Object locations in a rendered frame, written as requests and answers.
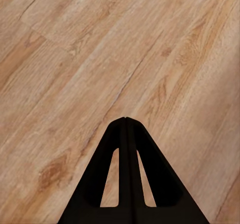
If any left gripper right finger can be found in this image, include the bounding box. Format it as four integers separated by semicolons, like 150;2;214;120
125;117;210;224

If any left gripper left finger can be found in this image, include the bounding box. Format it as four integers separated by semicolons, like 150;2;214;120
58;117;133;224

